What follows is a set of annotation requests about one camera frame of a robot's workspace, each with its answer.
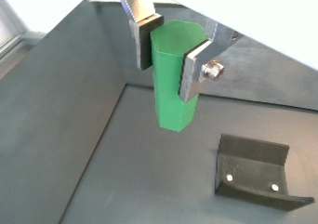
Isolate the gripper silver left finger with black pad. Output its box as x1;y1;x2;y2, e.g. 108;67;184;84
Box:
120;0;164;71

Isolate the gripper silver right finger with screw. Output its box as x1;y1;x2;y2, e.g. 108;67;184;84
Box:
178;22;240;102

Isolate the green hexagon peg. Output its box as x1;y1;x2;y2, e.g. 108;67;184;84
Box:
149;20;205;132

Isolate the black curved holder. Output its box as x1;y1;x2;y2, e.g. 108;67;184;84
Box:
215;134;315;211

